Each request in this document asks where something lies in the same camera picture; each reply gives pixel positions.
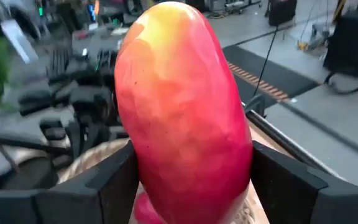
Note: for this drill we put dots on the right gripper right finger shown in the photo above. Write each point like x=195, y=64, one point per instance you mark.
x=306, y=202

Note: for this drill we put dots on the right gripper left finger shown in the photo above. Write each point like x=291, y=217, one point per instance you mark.
x=73, y=205

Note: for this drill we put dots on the woven wicker basket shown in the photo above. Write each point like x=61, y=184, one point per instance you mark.
x=82, y=158

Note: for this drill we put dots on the large crimson apple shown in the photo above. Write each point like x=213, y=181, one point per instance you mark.
x=148, y=211

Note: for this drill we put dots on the red yellow mango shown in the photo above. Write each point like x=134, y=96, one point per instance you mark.
x=182, y=109

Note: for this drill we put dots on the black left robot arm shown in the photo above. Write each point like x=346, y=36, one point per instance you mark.
x=67, y=102

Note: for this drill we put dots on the black hazard striped floor mat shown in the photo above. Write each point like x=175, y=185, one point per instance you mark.
x=259, y=74

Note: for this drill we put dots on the black floor box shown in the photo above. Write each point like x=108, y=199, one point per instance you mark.
x=353, y=40

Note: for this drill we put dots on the black equipment case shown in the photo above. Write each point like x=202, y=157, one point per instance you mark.
x=281, y=12

